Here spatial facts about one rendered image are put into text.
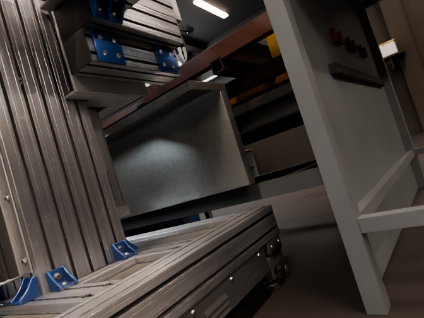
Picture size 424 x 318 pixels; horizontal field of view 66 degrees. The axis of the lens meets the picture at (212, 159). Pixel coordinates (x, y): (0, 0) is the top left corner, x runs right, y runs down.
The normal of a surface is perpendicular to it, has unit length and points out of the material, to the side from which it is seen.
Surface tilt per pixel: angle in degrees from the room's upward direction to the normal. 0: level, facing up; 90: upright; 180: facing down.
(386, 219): 90
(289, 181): 90
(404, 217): 90
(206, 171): 90
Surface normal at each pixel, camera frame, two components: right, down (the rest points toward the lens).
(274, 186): -0.59, 0.14
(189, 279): 0.79, -0.28
